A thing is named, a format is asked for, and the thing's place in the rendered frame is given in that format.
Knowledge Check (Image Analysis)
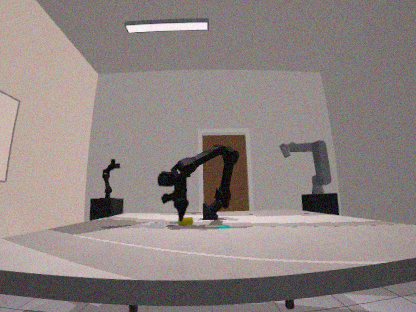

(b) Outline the yellow cylinder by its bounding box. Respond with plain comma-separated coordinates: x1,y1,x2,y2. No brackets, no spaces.
178,217,193,225

